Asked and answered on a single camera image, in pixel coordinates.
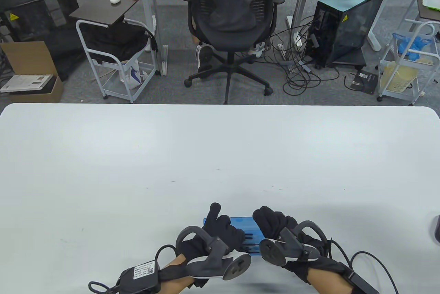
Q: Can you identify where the person's right hand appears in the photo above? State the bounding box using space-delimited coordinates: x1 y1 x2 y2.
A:
253 206 351 286

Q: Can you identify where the person's left hand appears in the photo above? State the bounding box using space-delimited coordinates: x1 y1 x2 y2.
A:
179 202 246 289

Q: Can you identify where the blue stationery box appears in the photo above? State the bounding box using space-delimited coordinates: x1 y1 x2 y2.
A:
203 217 265 256

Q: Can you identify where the group of black pen refills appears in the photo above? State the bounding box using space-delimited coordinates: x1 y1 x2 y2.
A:
241 234 262 253

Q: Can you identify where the person's right forearm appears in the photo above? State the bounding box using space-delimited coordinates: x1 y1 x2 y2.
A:
308 268 354 294

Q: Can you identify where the person's left forearm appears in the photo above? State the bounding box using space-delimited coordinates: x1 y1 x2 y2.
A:
156 254 193 294

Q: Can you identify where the flat white box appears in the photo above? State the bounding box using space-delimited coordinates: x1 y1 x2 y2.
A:
0 74 54 94

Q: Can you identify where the brown cardboard box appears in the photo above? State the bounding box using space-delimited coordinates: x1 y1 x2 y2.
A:
0 41 65 104

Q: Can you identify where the grey tracking controller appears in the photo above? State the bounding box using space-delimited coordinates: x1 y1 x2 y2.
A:
175 226 252 281
260 220 329 267

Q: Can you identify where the black wrist module white label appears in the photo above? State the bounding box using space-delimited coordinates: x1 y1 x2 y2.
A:
119 261 161 294

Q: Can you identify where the flat black package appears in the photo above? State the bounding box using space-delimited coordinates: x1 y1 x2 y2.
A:
345 69 378 95

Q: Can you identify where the white metal trolley cart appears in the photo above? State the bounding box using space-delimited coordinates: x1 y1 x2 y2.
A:
376 19 440 106
76 20 162 104

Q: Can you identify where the white plastic bag blue print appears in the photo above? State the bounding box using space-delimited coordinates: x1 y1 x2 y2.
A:
120 58 149 89

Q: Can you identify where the black mesh office chair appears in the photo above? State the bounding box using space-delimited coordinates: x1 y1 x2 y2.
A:
180 0 286 105

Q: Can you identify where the yellow basket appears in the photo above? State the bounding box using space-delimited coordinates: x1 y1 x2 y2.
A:
380 61 420 94

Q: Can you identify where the black glass-sided computer tower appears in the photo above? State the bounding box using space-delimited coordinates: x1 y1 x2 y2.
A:
304 0 388 69

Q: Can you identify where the white desk leg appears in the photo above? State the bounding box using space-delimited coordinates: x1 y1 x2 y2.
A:
136 0 169 77
286 0 327 48
365 0 396 52

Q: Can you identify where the black bag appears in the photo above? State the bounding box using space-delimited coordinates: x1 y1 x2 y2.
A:
82 22 158 65

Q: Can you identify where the dark brown side table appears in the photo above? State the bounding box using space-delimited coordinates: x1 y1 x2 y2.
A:
415 0 440 22
69 0 147 27

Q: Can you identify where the black computer case yellow sticker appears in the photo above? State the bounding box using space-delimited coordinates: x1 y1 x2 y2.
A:
0 0 86 82

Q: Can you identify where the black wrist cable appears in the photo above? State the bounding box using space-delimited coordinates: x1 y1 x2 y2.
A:
88 245 177 294
349 251 397 294

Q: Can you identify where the black wrist module with strap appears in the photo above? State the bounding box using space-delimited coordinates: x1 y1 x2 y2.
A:
345 270 380 294

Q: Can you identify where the bundle of black cables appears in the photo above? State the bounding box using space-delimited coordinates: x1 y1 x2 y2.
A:
266 15 341 97

